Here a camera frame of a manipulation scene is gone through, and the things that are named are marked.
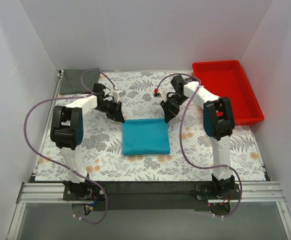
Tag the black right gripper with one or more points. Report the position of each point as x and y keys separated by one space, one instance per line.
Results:
x=170 y=107

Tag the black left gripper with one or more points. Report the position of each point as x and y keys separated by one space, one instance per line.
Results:
x=114 y=112

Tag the teal t shirt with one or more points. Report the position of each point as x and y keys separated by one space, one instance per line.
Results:
x=149 y=136

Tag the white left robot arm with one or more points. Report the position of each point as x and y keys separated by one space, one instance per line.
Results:
x=67 y=132

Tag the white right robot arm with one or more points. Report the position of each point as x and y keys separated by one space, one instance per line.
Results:
x=218 y=124

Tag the floral patterned table mat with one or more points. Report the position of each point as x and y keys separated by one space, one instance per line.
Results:
x=191 y=154

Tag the folded dark grey t shirt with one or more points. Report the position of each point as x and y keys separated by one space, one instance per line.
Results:
x=78 y=81

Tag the red plastic bin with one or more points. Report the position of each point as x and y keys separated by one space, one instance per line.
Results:
x=227 y=78

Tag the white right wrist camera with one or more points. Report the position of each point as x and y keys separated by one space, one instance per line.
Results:
x=160 y=94

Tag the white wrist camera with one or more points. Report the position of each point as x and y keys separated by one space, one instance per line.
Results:
x=117 y=94
x=160 y=94

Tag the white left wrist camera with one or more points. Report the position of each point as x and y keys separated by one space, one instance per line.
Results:
x=117 y=94

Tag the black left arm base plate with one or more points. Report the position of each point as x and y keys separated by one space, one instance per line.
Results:
x=83 y=191

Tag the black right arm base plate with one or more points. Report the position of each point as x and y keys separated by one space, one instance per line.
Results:
x=205 y=190

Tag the aluminium front frame rail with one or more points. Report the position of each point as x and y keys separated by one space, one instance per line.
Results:
x=150 y=211

